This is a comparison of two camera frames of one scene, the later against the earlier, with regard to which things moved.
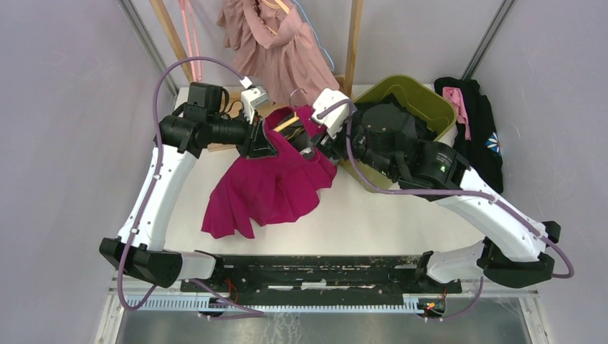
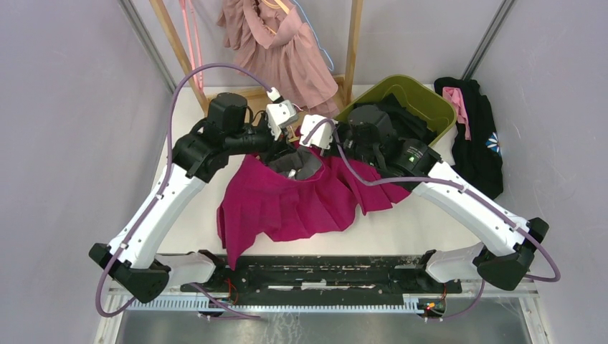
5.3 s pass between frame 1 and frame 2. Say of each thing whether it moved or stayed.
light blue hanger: stayed
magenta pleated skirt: moved
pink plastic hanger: stayed
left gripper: moved
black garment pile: stayed
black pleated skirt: stayed
